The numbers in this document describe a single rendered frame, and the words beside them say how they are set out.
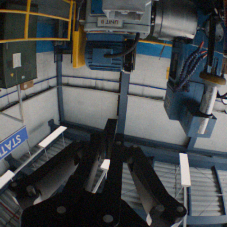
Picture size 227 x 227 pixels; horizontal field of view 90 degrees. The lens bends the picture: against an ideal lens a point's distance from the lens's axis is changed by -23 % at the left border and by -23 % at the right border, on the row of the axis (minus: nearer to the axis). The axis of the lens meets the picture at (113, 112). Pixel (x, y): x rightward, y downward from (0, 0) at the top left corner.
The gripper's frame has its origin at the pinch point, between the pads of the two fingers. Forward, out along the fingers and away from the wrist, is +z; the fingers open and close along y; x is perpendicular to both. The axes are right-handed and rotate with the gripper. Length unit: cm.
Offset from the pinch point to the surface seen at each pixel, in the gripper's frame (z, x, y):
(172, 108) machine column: 83, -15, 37
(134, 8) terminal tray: 14.9, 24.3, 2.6
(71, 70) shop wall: 653, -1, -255
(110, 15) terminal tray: 24.8, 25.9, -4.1
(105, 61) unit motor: 48, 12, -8
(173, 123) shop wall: 573, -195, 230
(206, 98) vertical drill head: 59, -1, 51
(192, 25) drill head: 42, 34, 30
